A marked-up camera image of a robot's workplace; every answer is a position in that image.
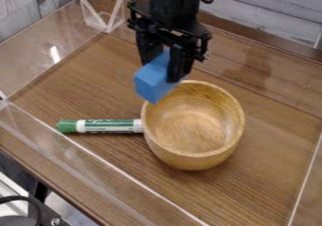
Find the clear acrylic tray wall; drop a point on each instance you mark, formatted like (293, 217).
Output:
(67, 71)

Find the blue foam block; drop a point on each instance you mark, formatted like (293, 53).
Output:
(151, 84)

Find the green white marker pen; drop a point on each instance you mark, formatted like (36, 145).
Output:
(99, 126)

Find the brown wooden bowl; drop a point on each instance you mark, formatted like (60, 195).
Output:
(194, 127)

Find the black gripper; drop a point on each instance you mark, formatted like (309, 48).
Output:
(167, 23)

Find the black table leg bracket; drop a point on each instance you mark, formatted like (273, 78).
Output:
(40, 211)

